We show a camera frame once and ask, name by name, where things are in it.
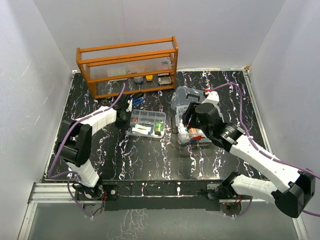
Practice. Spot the clear lid with black handle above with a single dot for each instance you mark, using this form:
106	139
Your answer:
183	96

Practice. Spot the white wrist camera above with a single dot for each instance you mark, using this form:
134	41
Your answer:
129	106
211	97

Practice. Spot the orange wooden shelf rack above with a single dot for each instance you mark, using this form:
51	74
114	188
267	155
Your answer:
105	68

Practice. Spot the white open cardboard box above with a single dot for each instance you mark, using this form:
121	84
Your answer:
164	80

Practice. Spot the white plastic bottle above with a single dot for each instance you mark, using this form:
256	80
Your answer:
183	134

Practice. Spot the clear medicine kit box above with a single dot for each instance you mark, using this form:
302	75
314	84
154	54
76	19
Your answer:
194	139

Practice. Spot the blue stapler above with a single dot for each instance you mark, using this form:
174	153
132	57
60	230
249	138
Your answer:
138	98

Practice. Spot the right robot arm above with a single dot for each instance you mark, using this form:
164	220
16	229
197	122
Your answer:
289	187

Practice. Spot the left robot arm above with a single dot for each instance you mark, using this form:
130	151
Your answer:
75	142

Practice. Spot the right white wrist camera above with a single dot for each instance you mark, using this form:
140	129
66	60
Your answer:
211	97

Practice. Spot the small glass jar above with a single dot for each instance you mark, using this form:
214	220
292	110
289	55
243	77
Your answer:
138	79

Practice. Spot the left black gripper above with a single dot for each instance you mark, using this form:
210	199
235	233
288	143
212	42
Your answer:
126	125

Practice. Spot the small green box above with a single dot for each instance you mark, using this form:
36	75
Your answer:
158	128

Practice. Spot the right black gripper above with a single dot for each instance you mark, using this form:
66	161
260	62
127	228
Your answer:
189	117

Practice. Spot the yellow small container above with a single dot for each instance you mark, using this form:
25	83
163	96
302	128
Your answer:
149	78

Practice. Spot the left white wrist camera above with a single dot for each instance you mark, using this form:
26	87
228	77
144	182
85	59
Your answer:
129	106

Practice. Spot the clear divided organizer tray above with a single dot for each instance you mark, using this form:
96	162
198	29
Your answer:
147	118

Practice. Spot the brown medicine bottle orange cap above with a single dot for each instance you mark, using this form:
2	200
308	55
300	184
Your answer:
195	131

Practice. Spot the white green sachet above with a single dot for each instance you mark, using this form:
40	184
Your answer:
140	129

